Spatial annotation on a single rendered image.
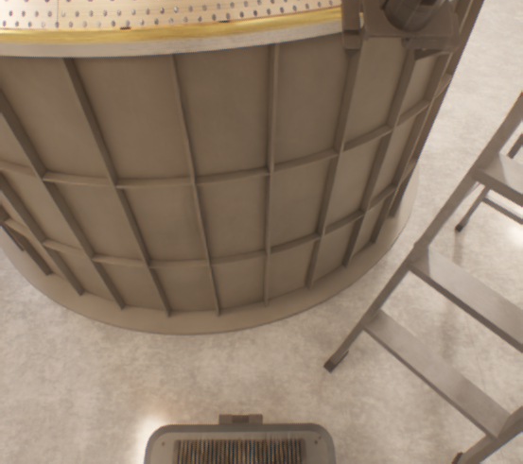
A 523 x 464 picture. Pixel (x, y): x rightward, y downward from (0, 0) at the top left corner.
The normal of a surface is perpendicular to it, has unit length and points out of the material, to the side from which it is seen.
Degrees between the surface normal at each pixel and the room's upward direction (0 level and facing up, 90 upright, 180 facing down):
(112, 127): 90
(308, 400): 0
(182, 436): 0
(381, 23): 30
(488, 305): 0
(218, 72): 90
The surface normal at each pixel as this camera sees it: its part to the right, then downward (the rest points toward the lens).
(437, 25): 0.01, -0.17
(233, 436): 0.00, -0.64
